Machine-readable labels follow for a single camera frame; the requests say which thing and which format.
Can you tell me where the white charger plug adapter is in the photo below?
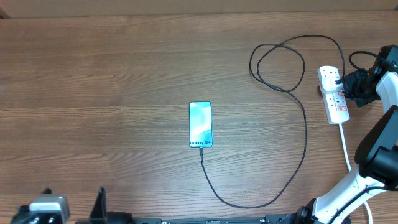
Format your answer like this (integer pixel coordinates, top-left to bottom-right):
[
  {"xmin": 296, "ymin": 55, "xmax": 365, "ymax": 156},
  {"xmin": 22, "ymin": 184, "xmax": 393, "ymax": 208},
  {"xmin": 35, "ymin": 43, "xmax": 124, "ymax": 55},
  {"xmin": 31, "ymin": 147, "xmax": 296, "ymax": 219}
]
[{"xmin": 320, "ymin": 76, "xmax": 343, "ymax": 94}]

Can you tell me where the Samsung Galaxy smartphone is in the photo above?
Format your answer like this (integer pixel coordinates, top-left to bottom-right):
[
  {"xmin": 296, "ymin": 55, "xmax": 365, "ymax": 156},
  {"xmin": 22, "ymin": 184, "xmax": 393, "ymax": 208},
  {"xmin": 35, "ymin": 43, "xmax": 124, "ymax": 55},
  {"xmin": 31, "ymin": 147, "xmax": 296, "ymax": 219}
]
[{"xmin": 189, "ymin": 101, "xmax": 213, "ymax": 148}]

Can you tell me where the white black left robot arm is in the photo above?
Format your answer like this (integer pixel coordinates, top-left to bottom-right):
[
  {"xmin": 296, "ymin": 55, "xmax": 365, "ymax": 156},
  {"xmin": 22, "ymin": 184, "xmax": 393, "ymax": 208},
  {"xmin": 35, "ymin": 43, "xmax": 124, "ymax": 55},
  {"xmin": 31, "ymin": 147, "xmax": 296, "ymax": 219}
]
[{"xmin": 89, "ymin": 187, "xmax": 134, "ymax": 224}]

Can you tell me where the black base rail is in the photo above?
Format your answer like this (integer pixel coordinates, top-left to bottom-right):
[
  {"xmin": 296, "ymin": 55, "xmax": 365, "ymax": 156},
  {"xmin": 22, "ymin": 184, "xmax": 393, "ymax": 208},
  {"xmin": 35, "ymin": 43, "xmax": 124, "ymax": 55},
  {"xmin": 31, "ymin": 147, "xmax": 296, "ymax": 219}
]
[{"xmin": 76, "ymin": 214, "xmax": 294, "ymax": 224}]

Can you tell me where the white power strip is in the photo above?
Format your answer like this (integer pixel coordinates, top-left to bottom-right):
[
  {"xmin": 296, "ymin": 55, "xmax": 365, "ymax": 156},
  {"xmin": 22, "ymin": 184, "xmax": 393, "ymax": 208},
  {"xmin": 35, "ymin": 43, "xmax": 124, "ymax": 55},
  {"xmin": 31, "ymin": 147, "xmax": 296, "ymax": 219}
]
[{"xmin": 317, "ymin": 65, "xmax": 350, "ymax": 125}]

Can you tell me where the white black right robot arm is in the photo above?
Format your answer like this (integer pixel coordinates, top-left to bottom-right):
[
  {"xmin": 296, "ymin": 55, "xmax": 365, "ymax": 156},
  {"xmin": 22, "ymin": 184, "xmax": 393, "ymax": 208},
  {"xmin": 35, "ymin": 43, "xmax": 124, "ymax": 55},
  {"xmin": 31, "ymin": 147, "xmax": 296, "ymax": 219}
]
[{"xmin": 280, "ymin": 45, "xmax": 397, "ymax": 223}]

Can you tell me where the white power strip cord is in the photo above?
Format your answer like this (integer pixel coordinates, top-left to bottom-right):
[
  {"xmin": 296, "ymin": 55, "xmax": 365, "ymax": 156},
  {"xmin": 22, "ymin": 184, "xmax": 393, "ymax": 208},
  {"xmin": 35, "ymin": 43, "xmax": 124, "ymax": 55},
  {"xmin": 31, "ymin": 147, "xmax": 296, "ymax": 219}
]
[{"xmin": 338, "ymin": 123, "xmax": 373, "ymax": 224}]

